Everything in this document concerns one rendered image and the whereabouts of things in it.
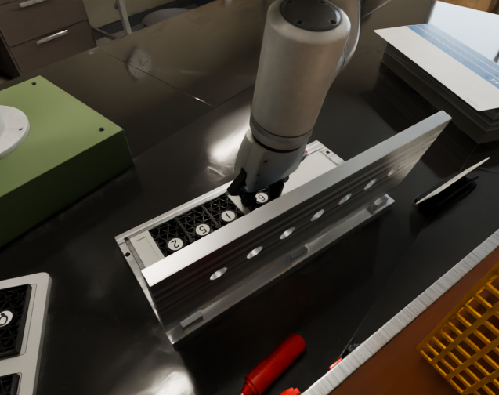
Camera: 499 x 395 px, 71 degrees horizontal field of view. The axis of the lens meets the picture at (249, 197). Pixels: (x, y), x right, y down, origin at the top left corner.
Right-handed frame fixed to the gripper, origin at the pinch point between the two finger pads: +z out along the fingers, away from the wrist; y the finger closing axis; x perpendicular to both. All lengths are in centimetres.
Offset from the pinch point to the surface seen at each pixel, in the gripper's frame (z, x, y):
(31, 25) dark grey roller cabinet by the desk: 100, -231, 6
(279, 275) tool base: 0.0, 13.5, 6.4
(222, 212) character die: 1.6, -0.8, 7.5
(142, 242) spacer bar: 2.3, -2.8, 21.0
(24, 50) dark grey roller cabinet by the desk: 112, -226, 16
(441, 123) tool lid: -19.0, 11.8, -17.5
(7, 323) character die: 2.9, -1.3, 41.1
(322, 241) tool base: 0.1, 12.6, -3.1
